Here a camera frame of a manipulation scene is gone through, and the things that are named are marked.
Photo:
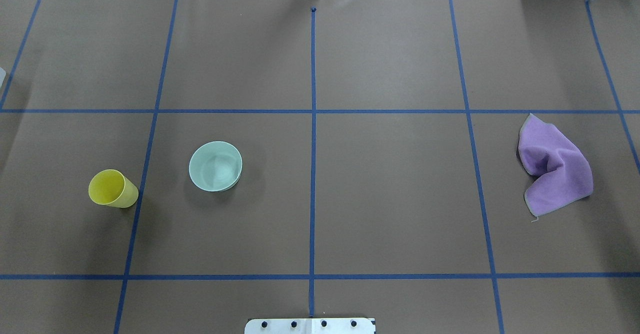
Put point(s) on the yellow plastic cup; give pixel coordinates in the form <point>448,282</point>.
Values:
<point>111,188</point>

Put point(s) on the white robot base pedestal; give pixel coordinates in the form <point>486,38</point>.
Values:
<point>311,325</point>

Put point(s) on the purple microfiber cloth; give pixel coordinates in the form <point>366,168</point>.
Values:
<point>562,174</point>

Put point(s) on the mint green bowl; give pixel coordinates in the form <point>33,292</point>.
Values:
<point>215,166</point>

